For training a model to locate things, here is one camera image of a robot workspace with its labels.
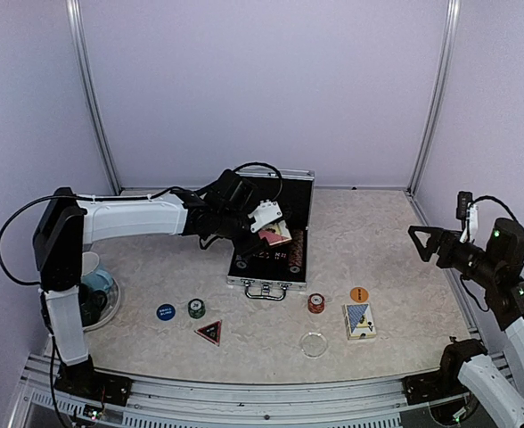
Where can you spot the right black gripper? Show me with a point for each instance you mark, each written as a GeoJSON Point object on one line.
{"type": "Point", "coordinates": [438, 235]}

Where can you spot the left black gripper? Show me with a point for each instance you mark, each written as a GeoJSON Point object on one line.
{"type": "Point", "coordinates": [248, 249]}

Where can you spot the aluminium poker case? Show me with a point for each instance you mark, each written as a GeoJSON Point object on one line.
{"type": "Point", "coordinates": [282, 267]}

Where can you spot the red playing card deck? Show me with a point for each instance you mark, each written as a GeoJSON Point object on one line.
{"type": "Point", "coordinates": [276, 234]}

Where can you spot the blue playing card deck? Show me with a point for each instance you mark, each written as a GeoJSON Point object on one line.
{"type": "Point", "coordinates": [359, 322]}

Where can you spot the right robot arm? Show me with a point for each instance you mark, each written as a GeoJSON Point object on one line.
{"type": "Point", "coordinates": [466, 365]}

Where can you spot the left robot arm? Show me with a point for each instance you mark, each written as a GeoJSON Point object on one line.
{"type": "Point", "coordinates": [72, 222]}

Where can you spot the left chip row in case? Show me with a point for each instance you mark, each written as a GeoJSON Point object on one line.
{"type": "Point", "coordinates": [241, 261]}

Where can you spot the chip row in case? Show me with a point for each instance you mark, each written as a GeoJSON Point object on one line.
{"type": "Point", "coordinates": [296, 254]}
{"type": "Point", "coordinates": [241, 261]}

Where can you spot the right chip row in case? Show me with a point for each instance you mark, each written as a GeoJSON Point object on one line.
{"type": "Point", "coordinates": [296, 254]}

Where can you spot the green poker chip stack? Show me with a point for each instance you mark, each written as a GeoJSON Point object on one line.
{"type": "Point", "coordinates": [196, 308]}

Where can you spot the orange big blind button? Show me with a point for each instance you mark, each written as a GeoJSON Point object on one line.
{"type": "Point", "coordinates": [359, 295]}

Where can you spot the red poker chip stack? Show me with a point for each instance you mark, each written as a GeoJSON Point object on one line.
{"type": "Point", "coordinates": [315, 303]}

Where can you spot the red triangular dealer button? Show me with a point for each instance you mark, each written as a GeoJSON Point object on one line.
{"type": "Point", "coordinates": [212, 332]}

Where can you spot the blue small blind button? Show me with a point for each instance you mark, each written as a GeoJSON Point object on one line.
{"type": "Point", "coordinates": [165, 312]}

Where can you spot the clear round dealer puck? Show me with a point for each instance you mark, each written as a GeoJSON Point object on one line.
{"type": "Point", "coordinates": [313, 344]}

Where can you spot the clear round tray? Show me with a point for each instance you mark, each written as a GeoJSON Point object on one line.
{"type": "Point", "coordinates": [115, 298]}

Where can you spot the black mug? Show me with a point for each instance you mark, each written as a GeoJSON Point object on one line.
{"type": "Point", "coordinates": [91, 304]}

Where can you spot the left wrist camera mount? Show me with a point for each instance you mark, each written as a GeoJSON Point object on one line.
{"type": "Point", "coordinates": [267, 212]}

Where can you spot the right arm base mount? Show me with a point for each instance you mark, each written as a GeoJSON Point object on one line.
{"type": "Point", "coordinates": [442, 382]}

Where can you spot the front aluminium frame rail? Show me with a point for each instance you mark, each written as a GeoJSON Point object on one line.
{"type": "Point", "coordinates": [157, 402]}

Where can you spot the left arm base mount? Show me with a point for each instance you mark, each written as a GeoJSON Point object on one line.
{"type": "Point", "coordinates": [84, 381]}

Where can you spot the right rear aluminium post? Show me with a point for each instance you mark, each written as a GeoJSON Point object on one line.
{"type": "Point", "coordinates": [437, 95]}

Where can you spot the aluminium post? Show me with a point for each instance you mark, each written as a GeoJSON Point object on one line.
{"type": "Point", "coordinates": [437, 95]}
{"type": "Point", "coordinates": [78, 37]}

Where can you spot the left rear aluminium post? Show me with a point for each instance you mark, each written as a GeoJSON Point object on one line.
{"type": "Point", "coordinates": [78, 37]}

